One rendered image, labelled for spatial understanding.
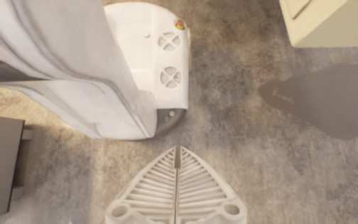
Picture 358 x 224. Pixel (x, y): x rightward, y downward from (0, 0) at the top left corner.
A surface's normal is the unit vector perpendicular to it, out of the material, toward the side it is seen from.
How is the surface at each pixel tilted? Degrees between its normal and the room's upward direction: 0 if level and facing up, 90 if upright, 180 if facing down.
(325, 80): 0
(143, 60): 0
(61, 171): 0
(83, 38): 90
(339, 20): 90
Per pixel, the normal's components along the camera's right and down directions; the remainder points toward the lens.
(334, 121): -0.02, -0.21
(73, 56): 0.98, 0.16
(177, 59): -0.01, 0.44
